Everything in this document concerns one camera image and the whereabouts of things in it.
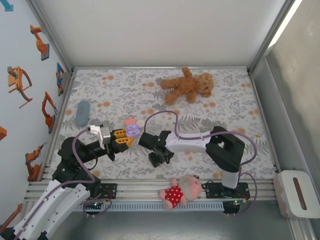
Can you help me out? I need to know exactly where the purple earbud charging case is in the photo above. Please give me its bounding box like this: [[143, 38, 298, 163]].
[[125, 124, 141, 139]]

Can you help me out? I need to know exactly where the pink plush toy red dress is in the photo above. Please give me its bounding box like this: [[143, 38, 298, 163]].
[[157, 174, 204, 210]]

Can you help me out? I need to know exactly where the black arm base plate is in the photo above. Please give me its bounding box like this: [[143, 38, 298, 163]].
[[99, 183, 118, 200], [203, 181, 225, 200]]

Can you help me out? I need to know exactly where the brown teddy bear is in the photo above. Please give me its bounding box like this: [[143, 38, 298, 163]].
[[159, 66, 215, 106]]

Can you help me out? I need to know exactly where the white tissue box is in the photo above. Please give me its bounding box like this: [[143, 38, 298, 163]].
[[272, 169, 316, 220]]

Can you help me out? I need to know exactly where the blue-grey glasses case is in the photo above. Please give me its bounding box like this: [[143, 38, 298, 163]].
[[75, 100, 91, 127]]

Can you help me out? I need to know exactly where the orange beam wall sticker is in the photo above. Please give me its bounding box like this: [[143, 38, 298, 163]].
[[0, 203, 23, 233]]

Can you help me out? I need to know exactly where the aluminium frame rail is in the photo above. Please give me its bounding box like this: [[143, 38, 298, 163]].
[[72, 65, 250, 71], [43, 71, 77, 180], [249, 71, 279, 175]]

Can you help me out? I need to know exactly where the floral patterned table cloth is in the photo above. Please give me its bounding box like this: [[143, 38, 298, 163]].
[[48, 68, 277, 180]]

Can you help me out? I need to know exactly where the blue bracket wall sticker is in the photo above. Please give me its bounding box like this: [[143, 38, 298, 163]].
[[0, 0, 15, 12]]

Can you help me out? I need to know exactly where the white slotted cable duct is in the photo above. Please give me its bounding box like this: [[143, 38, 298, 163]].
[[74, 201, 225, 213]]

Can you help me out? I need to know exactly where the blue orange machine wall sticker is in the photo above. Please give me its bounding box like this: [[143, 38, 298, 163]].
[[55, 62, 65, 97]]

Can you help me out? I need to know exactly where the orange claw wall sticker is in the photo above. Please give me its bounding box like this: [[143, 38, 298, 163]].
[[6, 66, 33, 110]]

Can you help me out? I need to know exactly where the aluminium frame post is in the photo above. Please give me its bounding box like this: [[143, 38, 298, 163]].
[[24, 0, 76, 75], [246, 0, 301, 75]]

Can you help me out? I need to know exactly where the aluminium extrusion base beam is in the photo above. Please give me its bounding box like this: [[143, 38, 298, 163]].
[[23, 178, 279, 202]]

